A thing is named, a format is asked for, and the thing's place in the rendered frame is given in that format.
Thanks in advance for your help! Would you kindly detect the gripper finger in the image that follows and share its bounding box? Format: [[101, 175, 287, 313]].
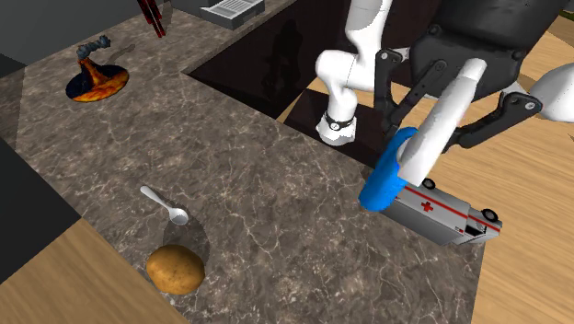
[[447, 91, 545, 150], [373, 47, 448, 150]]

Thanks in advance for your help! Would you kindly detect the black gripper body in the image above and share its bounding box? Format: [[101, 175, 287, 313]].
[[408, 0, 569, 103]]

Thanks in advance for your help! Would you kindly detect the white toy ambulance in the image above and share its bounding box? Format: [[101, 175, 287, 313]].
[[382, 177, 504, 247]]

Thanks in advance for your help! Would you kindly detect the dark robot stand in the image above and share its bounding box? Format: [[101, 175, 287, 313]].
[[184, 0, 445, 168]]

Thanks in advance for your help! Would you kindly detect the grey white appliance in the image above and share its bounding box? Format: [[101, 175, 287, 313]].
[[199, 0, 267, 31]]

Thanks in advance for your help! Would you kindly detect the white spoon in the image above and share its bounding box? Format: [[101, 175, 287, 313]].
[[139, 185, 189, 226]]

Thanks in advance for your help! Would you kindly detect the red and black object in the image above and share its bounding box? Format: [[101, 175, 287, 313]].
[[135, 0, 167, 40]]

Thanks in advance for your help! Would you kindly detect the brown potato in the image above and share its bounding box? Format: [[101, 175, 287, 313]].
[[145, 243, 206, 295]]

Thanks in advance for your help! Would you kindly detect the orange volcano figure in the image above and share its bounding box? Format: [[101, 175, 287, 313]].
[[64, 34, 131, 103]]

